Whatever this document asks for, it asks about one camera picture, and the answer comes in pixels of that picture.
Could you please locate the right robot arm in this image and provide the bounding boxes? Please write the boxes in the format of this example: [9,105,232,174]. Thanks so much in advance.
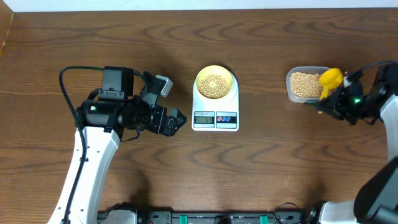
[312,60,397,224]

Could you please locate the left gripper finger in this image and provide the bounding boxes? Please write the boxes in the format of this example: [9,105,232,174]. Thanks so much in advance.
[163,116,183,136]
[170,108,187,128]

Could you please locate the soybeans in bowl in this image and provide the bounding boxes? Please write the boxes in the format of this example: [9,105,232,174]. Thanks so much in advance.
[197,74,231,99]

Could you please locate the white digital kitchen scale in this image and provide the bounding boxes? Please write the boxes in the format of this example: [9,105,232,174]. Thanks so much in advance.
[192,72,239,132]

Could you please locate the clear plastic container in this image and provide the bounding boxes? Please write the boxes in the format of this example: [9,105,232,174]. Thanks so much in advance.
[286,66,329,103]

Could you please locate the yellow measuring scoop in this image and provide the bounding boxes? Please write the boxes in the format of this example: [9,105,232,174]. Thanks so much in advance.
[318,68,343,100]

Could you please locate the pale yellow bowl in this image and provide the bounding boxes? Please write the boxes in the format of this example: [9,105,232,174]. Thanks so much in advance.
[195,65,233,96]

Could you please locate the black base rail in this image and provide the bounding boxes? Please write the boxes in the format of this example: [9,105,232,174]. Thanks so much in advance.
[96,201,355,224]

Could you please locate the soybeans pile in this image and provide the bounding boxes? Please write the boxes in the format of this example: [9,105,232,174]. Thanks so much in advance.
[290,72,323,98]

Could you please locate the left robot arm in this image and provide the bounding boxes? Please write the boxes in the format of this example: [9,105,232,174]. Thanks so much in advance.
[49,66,187,224]

